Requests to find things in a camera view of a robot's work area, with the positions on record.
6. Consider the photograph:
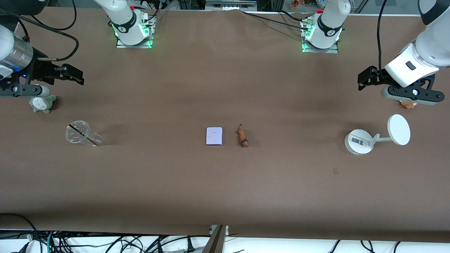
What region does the lilac flat box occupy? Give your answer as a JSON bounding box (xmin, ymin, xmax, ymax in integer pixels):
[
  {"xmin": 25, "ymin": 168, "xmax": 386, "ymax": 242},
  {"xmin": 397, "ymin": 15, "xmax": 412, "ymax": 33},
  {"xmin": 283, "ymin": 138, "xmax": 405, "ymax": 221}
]
[{"xmin": 206, "ymin": 127, "xmax": 224, "ymax": 146}]

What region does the aluminium frame post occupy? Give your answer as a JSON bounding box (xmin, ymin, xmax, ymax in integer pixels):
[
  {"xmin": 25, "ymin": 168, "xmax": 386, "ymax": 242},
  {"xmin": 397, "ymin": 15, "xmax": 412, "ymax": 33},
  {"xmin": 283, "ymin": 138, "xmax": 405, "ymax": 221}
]
[{"xmin": 202, "ymin": 225, "xmax": 229, "ymax": 253}]

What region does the black cable across table edge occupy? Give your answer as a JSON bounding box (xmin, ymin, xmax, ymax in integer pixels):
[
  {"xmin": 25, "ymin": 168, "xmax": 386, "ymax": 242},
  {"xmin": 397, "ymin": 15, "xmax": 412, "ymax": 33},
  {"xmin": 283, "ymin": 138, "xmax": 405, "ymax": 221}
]
[{"xmin": 241, "ymin": 10, "xmax": 307, "ymax": 29}]

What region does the aluminium rail with sockets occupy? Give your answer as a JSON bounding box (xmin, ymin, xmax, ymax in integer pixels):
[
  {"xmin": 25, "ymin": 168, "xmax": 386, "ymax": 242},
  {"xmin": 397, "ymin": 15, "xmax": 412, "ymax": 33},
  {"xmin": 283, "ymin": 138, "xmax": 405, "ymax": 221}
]
[{"xmin": 205, "ymin": 0, "xmax": 258, "ymax": 11}]

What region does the grey totoro plush toy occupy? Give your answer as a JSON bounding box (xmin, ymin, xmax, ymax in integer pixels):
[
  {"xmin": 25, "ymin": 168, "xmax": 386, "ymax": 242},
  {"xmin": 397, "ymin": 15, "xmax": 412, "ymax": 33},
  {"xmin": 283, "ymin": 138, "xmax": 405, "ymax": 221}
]
[{"xmin": 29, "ymin": 95, "xmax": 57, "ymax": 114}]

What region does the brown lion figurine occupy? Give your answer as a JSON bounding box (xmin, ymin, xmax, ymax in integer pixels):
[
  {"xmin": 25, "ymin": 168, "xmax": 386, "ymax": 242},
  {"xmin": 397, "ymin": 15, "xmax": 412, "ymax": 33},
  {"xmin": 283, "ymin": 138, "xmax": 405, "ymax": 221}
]
[{"xmin": 237, "ymin": 123, "xmax": 250, "ymax": 148}]

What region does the white round desk lamp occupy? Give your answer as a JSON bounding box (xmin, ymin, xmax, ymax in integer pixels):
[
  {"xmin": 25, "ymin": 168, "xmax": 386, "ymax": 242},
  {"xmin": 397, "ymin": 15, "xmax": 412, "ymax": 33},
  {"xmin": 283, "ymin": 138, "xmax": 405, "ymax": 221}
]
[{"xmin": 344, "ymin": 114, "xmax": 411, "ymax": 156}]

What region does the black right arm loop cable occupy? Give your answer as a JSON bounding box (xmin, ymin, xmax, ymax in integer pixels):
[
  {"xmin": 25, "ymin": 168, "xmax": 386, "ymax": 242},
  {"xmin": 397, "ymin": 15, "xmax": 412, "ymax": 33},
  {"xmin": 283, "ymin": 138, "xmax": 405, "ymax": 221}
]
[{"xmin": 21, "ymin": 0, "xmax": 77, "ymax": 40}]

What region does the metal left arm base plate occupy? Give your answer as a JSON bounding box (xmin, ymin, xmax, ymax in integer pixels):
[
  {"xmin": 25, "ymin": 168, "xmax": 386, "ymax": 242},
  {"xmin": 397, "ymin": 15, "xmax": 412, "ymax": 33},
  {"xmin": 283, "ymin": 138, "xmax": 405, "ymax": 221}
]
[{"xmin": 301, "ymin": 18, "xmax": 339, "ymax": 54}]

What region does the black right arm gripper cable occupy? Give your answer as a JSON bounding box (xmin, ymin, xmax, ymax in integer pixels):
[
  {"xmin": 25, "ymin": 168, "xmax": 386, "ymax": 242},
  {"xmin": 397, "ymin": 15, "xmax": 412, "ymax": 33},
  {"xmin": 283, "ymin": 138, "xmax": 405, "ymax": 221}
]
[{"xmin": 0, "ymin": 7, "xmax": 80, "ymax": 62}]

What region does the black drinking straw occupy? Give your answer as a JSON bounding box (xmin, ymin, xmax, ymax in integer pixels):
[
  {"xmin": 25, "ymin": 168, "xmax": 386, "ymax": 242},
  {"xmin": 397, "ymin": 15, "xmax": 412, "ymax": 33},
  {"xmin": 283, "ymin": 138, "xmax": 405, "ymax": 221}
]
[{"xmin": 69, "ymin": 124, "xmax": 100, "ymax": 146}]

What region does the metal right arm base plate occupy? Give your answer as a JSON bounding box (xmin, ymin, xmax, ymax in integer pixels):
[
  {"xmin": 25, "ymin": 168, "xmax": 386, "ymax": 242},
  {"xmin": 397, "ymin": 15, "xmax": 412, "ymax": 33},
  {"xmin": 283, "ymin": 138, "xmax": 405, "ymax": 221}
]
[{"xmin": 116, "ymin": 13, "xmax": 156, "ymax": 49}]

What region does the clear plastic cup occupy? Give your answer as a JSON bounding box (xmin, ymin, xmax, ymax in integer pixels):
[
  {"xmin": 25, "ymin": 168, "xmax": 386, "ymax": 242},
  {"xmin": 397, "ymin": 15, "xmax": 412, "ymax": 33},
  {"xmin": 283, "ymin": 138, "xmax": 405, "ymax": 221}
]
[{"xmin": 65, "ymin": 121, "xmax": 103, "ymax": 147}]

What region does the teal cable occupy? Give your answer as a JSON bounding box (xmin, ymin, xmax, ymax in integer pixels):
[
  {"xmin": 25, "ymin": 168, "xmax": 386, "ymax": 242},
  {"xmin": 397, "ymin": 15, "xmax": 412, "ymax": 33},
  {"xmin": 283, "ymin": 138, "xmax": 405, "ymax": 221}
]
[{"xmin": 46, "ymin": 231, "xmax": 57, "ymax": 253}]

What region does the black power plug cable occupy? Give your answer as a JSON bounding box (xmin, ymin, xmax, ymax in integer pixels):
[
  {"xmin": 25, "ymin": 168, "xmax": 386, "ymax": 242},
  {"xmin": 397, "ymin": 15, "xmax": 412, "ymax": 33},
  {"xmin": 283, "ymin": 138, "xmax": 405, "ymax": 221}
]
[{"xmin": 155, "ymin": 235, "xmax": 211, "ymax": 253}]

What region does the black looped floor cable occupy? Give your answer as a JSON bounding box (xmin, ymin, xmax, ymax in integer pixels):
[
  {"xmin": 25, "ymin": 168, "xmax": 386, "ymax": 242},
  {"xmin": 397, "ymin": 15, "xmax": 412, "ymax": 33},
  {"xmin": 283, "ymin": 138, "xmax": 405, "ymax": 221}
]
[{"xmin": 0, "ymin": 212, "xmax": 40, "ymax": 246}]

